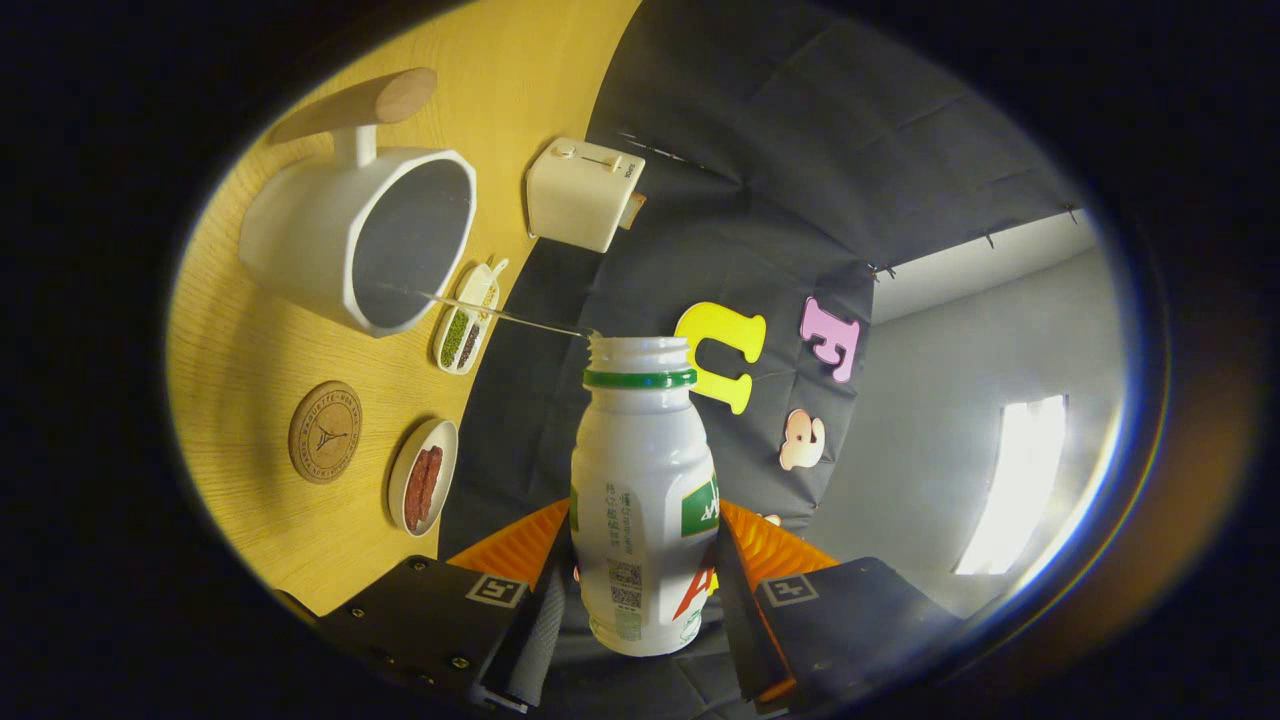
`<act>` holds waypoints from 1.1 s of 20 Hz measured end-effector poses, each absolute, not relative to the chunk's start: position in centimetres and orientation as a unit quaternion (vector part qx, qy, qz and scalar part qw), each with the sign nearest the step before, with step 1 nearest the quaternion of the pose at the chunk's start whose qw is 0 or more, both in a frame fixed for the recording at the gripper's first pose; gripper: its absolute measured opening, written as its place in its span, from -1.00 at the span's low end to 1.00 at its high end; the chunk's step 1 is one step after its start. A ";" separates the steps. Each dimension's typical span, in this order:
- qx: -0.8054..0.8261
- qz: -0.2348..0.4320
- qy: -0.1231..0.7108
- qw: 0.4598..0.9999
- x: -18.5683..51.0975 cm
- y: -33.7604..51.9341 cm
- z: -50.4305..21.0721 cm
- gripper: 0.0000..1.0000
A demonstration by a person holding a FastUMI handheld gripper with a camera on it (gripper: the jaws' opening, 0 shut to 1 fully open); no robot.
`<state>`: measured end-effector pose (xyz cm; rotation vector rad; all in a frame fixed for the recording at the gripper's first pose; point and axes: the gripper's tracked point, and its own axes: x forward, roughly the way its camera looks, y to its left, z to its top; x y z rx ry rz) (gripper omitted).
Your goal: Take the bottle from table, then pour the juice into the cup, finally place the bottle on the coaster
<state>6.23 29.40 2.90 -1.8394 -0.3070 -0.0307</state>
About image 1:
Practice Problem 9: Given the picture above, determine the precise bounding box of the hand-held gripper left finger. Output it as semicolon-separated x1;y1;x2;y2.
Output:
318;498;573;713

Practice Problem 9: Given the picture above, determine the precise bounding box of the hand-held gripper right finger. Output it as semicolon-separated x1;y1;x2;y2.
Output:
714;498;976;713

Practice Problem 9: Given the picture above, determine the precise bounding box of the white juice bottle green ring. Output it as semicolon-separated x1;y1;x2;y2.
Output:
570;335;719;658

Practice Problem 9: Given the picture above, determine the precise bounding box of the round wooden coaster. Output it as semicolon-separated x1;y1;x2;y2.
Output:
289;381;363;485

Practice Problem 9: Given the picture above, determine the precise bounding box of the white cup with wooden handle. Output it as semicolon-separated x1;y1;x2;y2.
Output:
238;68;478;339

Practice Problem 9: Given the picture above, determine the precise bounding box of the white round plate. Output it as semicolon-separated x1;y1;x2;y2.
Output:
387;418;460;538

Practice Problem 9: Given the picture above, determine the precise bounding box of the wooden table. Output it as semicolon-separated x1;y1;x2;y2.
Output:
165;0;641;616

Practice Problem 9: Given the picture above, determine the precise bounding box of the white divided dish with beans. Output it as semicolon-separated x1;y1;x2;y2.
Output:
432;258;509;376

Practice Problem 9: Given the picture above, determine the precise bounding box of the bright ceiling light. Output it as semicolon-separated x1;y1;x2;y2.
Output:
955;395;1069;576

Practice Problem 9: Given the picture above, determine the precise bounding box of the cream toaster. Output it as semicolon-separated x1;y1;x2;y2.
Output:
526;138;647;254

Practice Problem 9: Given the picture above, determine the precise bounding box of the black backdrop cloth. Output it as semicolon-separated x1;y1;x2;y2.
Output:
440;0;1086;720

